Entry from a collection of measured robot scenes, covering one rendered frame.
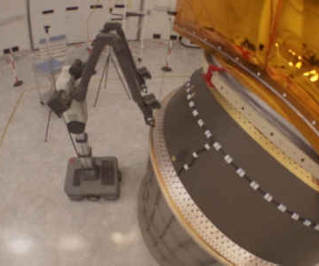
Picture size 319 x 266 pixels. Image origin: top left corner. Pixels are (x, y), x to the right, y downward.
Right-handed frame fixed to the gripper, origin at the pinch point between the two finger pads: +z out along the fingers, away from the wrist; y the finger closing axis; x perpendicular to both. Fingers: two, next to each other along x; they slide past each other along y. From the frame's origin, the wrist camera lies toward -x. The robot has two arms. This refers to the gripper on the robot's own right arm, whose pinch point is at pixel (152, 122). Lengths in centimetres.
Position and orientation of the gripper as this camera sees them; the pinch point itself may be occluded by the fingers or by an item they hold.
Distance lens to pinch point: 126.5
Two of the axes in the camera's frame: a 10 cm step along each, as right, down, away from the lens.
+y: -1.8, -6.9, 7.0
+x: -9.1, 3.8, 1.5
